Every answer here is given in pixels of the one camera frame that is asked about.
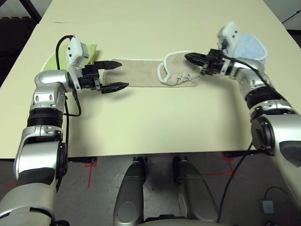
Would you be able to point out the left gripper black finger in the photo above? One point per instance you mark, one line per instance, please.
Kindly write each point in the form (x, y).
(115, 87)
(109, 64)

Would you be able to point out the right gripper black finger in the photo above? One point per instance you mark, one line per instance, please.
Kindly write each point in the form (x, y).
(197, 58)

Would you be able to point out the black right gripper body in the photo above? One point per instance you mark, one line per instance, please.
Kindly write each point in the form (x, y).
(214, 62)

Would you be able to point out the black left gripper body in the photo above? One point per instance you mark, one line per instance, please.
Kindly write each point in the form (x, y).
(90, 77)

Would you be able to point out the beige towel with white trim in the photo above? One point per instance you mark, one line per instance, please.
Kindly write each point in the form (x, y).
(138, 73)

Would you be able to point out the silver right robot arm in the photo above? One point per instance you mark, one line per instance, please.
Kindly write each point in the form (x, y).
(251, 77)

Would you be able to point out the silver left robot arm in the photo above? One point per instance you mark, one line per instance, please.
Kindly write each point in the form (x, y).
(40, 150)

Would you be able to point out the green folded towel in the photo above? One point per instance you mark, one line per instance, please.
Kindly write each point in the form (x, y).
(63, 54)

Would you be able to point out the light blue folded towel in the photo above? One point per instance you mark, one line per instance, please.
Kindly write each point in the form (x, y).
(251, 47)

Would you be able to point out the black table foot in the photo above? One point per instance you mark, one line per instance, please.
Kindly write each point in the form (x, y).
(231, 155)
(92, 160)

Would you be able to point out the black foam floor mat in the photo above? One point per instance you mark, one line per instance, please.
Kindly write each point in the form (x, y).
(14, 42)

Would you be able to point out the grey robot left leg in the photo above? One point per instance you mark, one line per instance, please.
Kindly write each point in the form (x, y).
(129, 195)

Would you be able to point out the grey robot leg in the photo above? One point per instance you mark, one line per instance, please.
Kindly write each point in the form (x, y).
(129, 195)
(197, 195)

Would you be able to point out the grey robot right leg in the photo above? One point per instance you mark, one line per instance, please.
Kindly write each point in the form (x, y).
(197, 195)

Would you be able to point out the small grey floor adapter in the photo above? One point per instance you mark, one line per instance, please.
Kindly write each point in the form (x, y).
(266, 206)

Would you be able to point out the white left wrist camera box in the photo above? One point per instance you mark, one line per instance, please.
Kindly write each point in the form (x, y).
(76, 50)

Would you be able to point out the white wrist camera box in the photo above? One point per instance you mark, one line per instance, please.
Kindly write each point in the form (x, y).
(76, 50)
(231, 33)

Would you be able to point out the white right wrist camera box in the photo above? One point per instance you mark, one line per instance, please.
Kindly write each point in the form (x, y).
(231, 33)

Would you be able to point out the black metal table frame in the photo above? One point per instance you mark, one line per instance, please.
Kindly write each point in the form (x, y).
(33, 11)

